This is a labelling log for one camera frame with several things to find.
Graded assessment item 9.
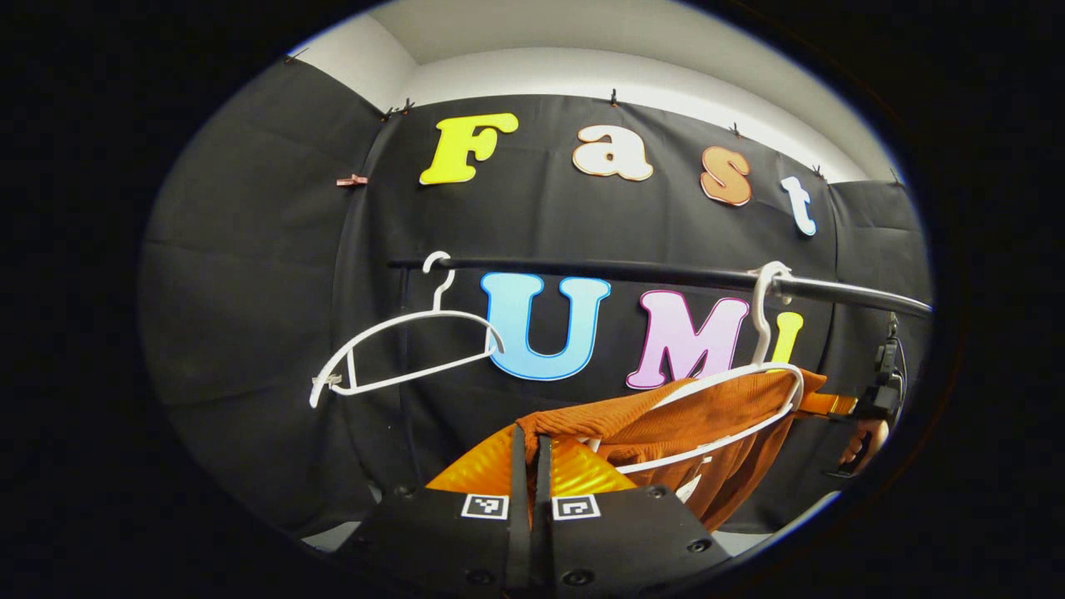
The black backdrop cloth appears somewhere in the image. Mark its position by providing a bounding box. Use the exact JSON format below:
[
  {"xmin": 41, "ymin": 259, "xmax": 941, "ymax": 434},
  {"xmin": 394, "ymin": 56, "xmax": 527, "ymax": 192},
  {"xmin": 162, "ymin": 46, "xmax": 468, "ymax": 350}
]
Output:
[{"xmin": 137, "ymin": 58, "xmax": 933, "ymax": 537}]

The orange corduroy jacket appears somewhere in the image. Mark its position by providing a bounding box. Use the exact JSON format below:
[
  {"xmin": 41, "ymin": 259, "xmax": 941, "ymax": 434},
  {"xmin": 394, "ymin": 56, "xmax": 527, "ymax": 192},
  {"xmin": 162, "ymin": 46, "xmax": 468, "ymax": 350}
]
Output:
[{"xmin": 514, "ymin": 369, "xmax": 829, "ymax": 533}]

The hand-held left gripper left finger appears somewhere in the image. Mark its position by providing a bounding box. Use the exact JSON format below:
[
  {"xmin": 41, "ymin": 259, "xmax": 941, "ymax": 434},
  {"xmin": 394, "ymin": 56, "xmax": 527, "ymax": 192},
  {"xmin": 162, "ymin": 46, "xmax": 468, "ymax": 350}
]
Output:
[{"xmin": 343, "ymin": 423, "xmax": 533, "ymax": 597}]

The black metal clothes rack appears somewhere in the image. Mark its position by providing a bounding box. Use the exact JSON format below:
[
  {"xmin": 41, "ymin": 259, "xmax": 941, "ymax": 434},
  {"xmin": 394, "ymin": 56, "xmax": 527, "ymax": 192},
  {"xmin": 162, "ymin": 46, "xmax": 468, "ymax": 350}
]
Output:
[{"xmin": 388, "ymin": 256, "xmax": 933, "ymax": 319}]

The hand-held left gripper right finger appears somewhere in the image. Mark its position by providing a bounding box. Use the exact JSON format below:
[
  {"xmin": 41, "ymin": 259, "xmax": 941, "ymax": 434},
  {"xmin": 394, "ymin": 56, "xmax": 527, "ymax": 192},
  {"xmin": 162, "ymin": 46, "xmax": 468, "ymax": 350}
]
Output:
[{"xmin": 534, "ymin": 433, "xmax": 735, "ymax": 597}]

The white plastic clothes hanger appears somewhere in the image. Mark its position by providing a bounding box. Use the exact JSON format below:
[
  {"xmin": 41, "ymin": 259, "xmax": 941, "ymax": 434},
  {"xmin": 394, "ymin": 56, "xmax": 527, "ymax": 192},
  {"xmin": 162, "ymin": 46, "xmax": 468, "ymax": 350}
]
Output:
[
  {"xmin": 582, "ymin": 261, "xmax": 806, "ymax": 477},
  {"xmin": 310, "ymin": 251, "xmax": 506, "ymax": 408}
]

